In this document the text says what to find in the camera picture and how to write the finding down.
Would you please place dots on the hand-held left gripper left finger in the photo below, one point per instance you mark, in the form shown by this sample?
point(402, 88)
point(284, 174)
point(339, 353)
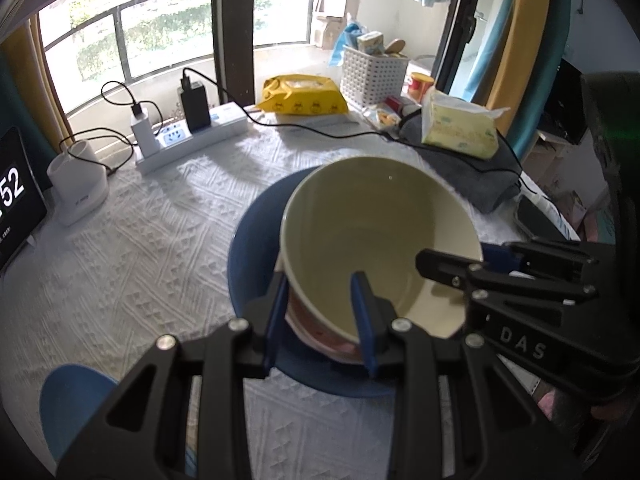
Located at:
point(275, 320)

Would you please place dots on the blue bowl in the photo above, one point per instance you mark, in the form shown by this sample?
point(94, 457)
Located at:
point(255, 260)

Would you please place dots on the orange lidded jar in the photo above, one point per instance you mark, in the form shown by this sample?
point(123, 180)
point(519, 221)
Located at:
point(420, 87)

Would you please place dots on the grey folded cloth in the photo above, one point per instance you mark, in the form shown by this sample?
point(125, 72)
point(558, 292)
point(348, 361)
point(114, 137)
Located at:
point(480, 185)

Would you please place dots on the black charger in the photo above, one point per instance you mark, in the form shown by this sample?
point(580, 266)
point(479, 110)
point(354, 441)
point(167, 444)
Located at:
point(196, 110)

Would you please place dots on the yellow wet wipes pack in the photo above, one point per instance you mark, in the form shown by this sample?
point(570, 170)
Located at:
point(300, 95)

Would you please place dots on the blue plastic bag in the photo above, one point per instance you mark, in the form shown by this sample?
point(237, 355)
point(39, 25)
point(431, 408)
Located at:
point(345, 40)

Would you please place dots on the yellow curtain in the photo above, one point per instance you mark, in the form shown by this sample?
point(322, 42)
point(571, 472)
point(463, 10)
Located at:
point(525, 35)
point(35, 70)

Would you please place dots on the cardboard box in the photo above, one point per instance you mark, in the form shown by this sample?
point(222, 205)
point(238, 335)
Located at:
point(330, 32)

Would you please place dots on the white perforated basket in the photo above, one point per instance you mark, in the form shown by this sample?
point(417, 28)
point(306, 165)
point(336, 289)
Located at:
point(370, 80)

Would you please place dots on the yellow green carton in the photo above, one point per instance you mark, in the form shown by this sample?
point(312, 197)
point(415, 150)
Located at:
point(370, 42)

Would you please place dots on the white charger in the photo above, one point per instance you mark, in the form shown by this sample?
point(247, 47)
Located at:
point(146, 135)

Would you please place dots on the blue plate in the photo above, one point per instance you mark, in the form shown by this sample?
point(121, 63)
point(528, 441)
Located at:
point(75, 410)

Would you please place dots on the balcony railing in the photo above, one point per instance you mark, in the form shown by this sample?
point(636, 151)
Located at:
point(120, 45)

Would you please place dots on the white desk lamp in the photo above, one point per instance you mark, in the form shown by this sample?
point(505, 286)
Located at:
point(80, 195)

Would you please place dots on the light blue curtain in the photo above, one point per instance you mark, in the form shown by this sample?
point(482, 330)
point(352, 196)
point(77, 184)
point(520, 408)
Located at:
point(490, 25)

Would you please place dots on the pink dotted bowl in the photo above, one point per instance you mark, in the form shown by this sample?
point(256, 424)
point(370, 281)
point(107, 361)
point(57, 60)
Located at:
point(320, 337)

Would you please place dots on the dark window frame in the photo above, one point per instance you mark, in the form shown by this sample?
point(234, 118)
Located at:
point(232, 35)

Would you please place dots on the black cabinet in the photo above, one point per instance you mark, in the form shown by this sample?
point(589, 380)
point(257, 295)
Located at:
point(565, 105)

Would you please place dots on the white power strip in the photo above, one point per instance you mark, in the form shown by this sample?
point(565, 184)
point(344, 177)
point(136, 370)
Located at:
point(225, 117)

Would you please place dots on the black phone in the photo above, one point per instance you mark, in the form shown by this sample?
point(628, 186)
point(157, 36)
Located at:
point(532, 217)

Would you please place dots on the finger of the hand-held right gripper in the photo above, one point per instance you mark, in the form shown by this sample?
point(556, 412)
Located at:
point(450, 266)
point(500, 255)

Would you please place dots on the black tablet with clock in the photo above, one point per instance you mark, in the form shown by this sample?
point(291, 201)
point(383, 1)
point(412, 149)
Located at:
point(20, 230)

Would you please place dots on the pale yellow bowl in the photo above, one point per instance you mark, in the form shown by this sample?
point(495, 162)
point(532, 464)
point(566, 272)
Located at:
point(360, 220)

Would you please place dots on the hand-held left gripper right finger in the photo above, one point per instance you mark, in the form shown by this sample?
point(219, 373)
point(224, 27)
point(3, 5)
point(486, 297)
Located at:
point(362, 320)

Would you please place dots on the yellow tissue pack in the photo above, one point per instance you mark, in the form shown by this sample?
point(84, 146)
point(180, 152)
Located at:
point(460, 130)

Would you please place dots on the teal curtain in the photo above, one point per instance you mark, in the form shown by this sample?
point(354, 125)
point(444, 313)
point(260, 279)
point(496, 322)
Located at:
point(20, 110)
point(552, 60)

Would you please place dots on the white textured tablecloth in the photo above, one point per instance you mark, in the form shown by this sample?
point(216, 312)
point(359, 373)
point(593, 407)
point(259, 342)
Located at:
point(150, 260)

